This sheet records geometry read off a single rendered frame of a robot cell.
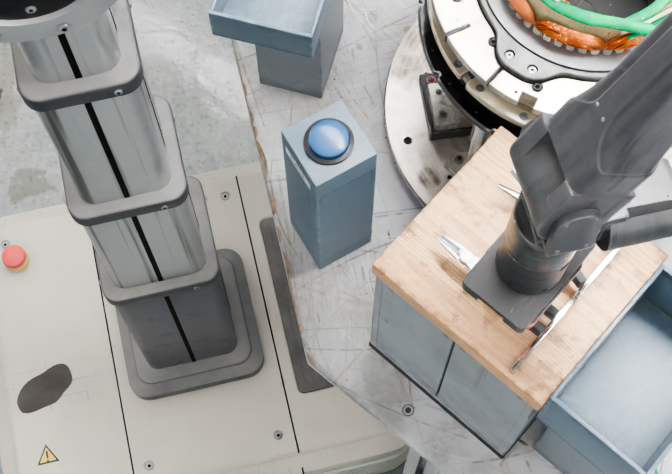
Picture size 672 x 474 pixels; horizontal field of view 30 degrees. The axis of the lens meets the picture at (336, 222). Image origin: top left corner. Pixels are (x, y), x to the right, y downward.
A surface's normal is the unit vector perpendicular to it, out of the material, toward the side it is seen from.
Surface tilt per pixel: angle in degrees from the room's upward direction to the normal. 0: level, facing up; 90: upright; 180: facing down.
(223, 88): 0
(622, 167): 70
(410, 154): 0
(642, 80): 64
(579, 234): 85
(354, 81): 0
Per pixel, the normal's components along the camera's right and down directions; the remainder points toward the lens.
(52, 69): 0.23, 0.91
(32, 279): 0.00, -0.36
